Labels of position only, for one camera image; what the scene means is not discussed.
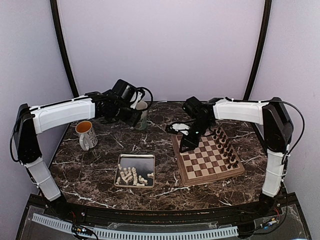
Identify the white floral ceramic mug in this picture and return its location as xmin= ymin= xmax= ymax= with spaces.
xmin=134 ymin=101 xmax=148 ymax=131

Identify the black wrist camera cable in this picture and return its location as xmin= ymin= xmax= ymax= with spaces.
xmin=136 ymin=86 xmax=154 ymax=106

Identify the white slotted cable duct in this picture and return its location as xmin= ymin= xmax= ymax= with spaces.
xmin=31 ymin=213 xmax=239 ymax=240

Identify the silver metal tray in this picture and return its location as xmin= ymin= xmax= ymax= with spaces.
xmin=113 ymin=154 xmax=156 ymax=189

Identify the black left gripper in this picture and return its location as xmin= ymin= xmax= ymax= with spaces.
xmin=113 ymin=102 xmax=143 ymax=127

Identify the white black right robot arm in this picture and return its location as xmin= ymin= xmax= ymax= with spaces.
xmin=170 ymin=96 xmax=295 ymax=217

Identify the dark chess pieces row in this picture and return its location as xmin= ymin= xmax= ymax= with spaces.
xmin=211 ymin=127 xmax=240 ymax=172

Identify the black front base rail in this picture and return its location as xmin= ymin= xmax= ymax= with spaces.
xmin=19 ymin=193 xmax=305 ymax=228

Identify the left black frame post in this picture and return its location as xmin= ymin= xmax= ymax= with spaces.
xmin=49 ymin=0 xmax=79 ymax=98

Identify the right black frame post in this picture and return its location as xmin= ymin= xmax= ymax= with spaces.
xmin=243 ymin=0 xmax=272 ymax=100

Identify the white mug orange interior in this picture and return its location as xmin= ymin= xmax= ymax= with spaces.
xmin=75 ymin=120 xmax=98 ymax=151

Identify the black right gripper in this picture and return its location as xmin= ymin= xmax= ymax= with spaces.
xmin=179 ymin=118 xmax=213 ymax=153

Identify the wooden chessboard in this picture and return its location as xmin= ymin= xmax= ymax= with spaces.
xmin=171 ymin=130 xmax=245 ymax=187

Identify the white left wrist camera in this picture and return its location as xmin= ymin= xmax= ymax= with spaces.
xmin=129 ymin=90 xmax=145 ymax=109

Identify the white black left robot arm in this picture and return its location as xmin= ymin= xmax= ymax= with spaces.
xmin=9 ymin=79 xmax=149 ymax=218

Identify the black frame post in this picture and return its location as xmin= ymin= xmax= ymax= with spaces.
xmin=49 ymin=0 xmax=79 ymax=98
xmin=243 ymin=0 xmax=272 ymax=100

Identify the white pieces pile in tray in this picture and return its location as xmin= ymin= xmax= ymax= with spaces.
xmin=114 ymin=163 xmax=155 ymax=188

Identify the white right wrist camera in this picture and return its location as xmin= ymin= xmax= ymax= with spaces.
xmin=165 ymin=123 xmax=190 ymax=135

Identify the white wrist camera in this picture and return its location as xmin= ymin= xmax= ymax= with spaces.
xmin=165 ymin=123 xmax=190 ymax=135
xmin=129 ymin=90 xmax=145 ymax=109

